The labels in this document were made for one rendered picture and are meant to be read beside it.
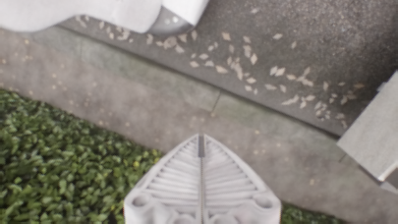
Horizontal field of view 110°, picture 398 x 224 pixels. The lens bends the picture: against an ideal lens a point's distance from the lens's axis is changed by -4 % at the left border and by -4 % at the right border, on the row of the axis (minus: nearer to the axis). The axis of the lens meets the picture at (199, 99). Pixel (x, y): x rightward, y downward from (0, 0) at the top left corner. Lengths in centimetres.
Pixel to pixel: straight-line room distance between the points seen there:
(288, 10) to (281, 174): 103
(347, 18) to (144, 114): 129
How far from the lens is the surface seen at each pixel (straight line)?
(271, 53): 100
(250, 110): 97
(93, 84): 121
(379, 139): 86
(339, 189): 156
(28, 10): 41
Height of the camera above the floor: 95
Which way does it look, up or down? 69 degrees down
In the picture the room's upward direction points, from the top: 160 degrees counter-clockwise
